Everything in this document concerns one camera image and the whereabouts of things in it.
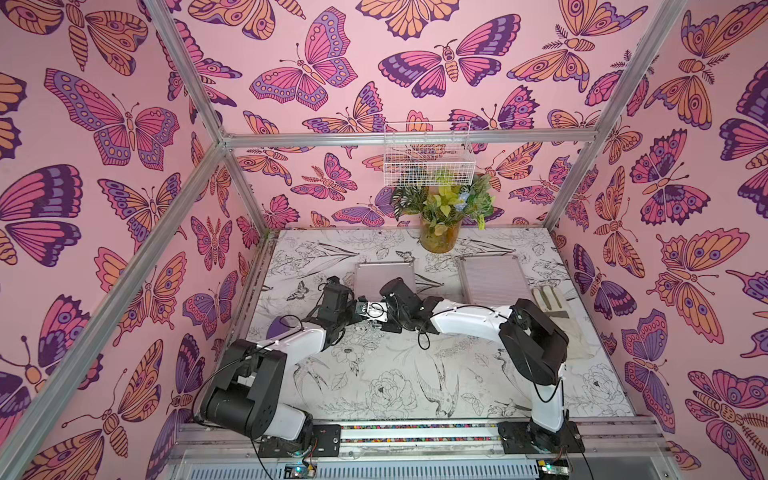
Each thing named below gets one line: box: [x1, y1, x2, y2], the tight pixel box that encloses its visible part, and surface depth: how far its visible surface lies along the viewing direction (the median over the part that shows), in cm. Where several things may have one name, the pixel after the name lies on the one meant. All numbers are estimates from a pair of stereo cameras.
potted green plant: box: [391, 174, 496, 254], surface depth 100 cm
